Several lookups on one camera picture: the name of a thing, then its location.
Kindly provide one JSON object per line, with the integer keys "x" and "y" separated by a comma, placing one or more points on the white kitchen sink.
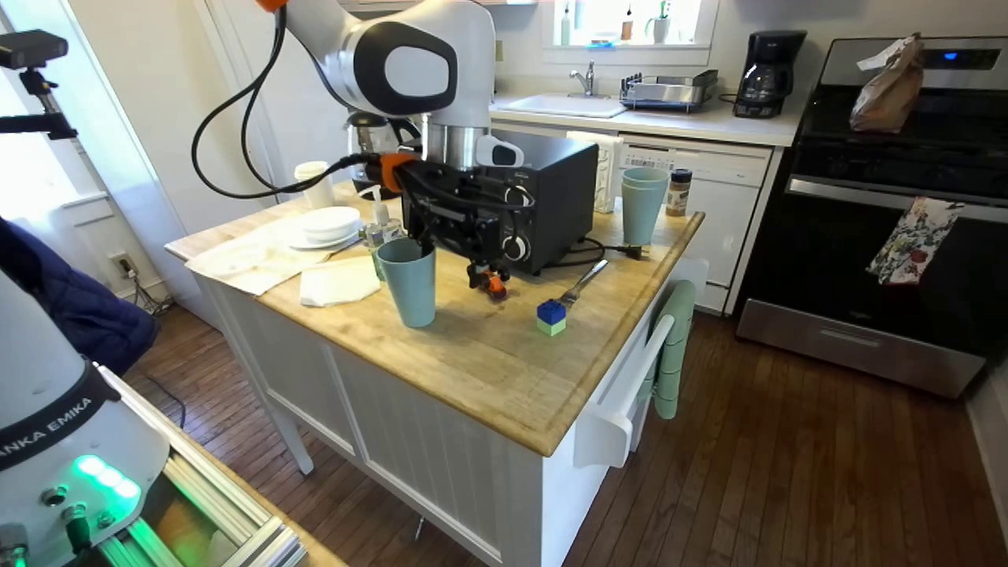
{"x": 563, "y": 106}

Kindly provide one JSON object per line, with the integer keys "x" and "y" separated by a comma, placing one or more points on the white folded napkin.
{"x": 335, "y": 284}

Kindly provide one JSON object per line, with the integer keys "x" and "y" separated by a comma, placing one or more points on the dark blue jacket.
{"x": 82, "y": 311}

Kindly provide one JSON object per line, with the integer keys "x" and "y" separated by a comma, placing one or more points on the grey spray bottle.
{"x": 658, "y": 28}

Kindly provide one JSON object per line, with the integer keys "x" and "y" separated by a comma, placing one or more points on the green hanging towel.
{"x": 675, "y": 357}

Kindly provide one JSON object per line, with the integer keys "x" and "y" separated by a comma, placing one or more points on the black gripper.
{"x": 461, "y": 192}

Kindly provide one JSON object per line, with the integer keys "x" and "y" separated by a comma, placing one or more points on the brown paper bag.
{"x": 885, "y": 99}

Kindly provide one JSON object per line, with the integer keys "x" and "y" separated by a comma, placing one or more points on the floral dish towel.
{"x": 910, "y": 244}

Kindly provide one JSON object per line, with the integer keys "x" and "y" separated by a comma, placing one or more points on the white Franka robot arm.
{"x": 477, "y": 52}

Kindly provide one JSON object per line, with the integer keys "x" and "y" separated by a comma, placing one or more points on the small orange bottle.
{"x": 628, "y": 28}

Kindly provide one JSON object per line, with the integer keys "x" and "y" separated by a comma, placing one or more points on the aluminium robot stand frame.
{"x": 210, "y": 494}

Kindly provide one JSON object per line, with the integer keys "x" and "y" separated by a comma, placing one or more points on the white island towel rail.
{"x": 619, "y": 415}

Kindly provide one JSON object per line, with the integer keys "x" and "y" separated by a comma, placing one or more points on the white ribbed box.
{"x": 612, "y": 176}

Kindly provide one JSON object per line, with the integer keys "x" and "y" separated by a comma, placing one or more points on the orange toy car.
{"x": 488, "y": 284}

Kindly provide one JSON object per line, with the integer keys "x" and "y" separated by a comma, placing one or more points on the metal sink faucet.
{"x": 587, "y": 81}

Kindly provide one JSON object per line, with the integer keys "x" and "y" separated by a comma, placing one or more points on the black coffee maker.
{"x": 770, "y": 74}

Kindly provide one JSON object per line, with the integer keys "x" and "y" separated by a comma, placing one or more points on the black toaster oven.
{"x": 563, "y": 201}

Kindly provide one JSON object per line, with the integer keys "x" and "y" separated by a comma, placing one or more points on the black kitchen stove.
{"x": 892, "y": 305}

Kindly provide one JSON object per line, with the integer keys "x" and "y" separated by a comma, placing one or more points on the wooden top kitchen island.
{"x": 419, "y": 462}

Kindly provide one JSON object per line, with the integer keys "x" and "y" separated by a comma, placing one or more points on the kitchen window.
{"x": 635, "y": 18}

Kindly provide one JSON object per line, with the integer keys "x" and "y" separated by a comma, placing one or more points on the white plate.
{"x": 316, "y": 244}

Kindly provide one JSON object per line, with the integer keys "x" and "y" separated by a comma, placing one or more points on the small spice jar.
{"x": 679, "y": 192}

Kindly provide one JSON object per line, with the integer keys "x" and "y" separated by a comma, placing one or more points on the white kitchen counter cabinets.
{"x": 726, "y": 208}

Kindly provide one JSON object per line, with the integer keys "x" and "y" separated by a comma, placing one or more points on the white soap bottle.
{"x": 566, "y": 28}

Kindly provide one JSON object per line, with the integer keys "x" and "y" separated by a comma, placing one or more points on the dish wand blue sponge head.
{"x": 552, "y": 316}

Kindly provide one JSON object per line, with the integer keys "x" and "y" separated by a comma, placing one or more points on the blue plastic cup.
{"x": 411, "y": 289}
{"x": 642, "y": 208}

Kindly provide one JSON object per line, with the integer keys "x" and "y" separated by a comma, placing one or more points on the black camera tripod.
{"x": 31, "y": 48}

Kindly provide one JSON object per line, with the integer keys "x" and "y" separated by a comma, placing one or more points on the white cup with lid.
{"x": 314, "y": 188}

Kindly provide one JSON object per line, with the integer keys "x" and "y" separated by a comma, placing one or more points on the large white paper mat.
{"x": 246, "y": 262}

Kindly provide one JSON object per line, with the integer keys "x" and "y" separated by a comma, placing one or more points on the blue sponge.
{"x": 604, "y": 46}

